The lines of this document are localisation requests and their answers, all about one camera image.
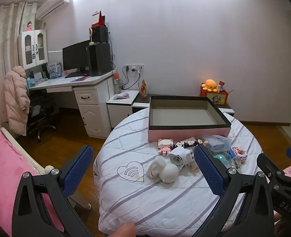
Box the pink donut block model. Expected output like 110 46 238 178
232 147 248 164

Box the teal dome toy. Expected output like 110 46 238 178
213 152 232 166

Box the clear plastic container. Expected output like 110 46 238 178
202 135 231 153

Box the black beaded bracelet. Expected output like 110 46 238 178
175 138 204 149

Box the white cup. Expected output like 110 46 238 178
167 147 194 170

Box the pink white block figure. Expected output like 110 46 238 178
158 139 174 156

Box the person's left hand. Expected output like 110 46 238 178
109 222 136 237

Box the pink bed blanket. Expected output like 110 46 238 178
0 122 65 237

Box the white striped quilt cover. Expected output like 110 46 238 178
93 107 264 237

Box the orange storage crate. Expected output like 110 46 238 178
199 87 229 105

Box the black office chair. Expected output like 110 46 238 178
27 90 56 143

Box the pink puffer jacket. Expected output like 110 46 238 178
2 66 30 136

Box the orange octopus plush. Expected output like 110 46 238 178
201 79 219 93

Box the white desk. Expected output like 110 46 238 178
29 72 114 139

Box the white bedside cabinet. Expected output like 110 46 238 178
106 90 139 128

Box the orange cap water bottle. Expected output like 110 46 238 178
113 72 121 94

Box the low black white tv stand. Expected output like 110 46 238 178
132 94 235 116

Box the orange figurine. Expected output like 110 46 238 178
140 80 147 99

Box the black computer monitor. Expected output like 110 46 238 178
62 40 89 76

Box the black computer tower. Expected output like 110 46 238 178
87 43 112 76

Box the white glass door cabinet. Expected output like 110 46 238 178
18 29 48 70

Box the black speaker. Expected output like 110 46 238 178
90 26 109 43

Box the beige curtain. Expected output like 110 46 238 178
0 2 37 121

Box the white air conditioner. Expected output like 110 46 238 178
36 0 70 20

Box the wall power socket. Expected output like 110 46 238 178
124 64 144 71

